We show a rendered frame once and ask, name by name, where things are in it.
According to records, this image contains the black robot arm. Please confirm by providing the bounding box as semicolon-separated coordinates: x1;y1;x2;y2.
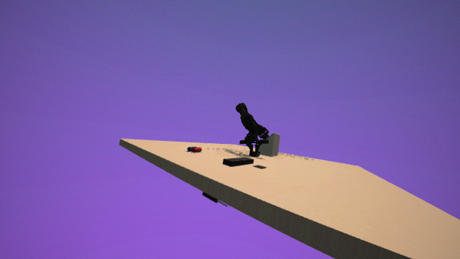
236;103;269;143

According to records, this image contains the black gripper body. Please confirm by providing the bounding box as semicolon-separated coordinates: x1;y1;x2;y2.
239;131;269;145

